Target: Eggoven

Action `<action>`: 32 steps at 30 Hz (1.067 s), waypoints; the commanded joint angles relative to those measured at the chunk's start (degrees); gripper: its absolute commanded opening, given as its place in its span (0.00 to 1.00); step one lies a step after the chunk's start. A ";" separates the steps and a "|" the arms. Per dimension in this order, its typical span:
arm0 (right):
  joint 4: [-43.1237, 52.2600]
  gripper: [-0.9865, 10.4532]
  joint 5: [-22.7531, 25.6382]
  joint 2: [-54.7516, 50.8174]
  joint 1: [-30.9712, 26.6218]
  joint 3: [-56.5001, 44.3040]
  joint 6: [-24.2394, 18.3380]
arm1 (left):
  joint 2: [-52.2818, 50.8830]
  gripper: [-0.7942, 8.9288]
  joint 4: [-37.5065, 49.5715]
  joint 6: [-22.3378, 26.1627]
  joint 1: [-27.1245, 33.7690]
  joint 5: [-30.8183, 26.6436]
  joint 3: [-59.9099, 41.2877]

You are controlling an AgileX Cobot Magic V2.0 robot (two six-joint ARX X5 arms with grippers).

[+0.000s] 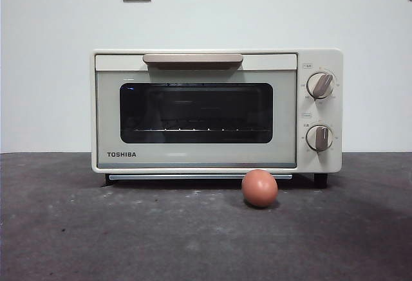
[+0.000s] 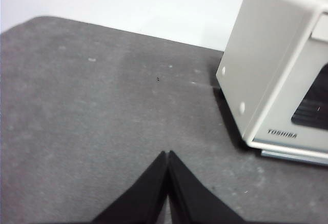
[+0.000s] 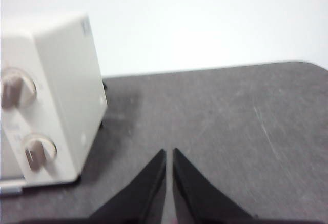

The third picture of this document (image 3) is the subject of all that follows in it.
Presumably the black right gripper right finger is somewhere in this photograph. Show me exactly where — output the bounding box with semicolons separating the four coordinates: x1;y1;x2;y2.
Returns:
172;148;257;220

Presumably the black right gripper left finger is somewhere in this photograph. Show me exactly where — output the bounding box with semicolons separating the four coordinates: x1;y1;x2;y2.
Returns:
89;149;167;220

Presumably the taupe timer knob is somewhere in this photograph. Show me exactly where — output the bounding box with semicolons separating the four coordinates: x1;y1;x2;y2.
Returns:
22;132;57;171

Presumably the silver crumb tray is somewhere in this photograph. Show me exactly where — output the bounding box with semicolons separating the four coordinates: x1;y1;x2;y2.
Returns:
0;179;24;196

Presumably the cream white toaster oven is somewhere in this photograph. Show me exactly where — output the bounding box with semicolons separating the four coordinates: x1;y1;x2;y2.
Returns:
0;13;108;187

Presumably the taupe temperature knob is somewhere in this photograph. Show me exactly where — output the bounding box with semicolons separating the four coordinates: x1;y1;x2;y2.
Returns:
0;67;37;110

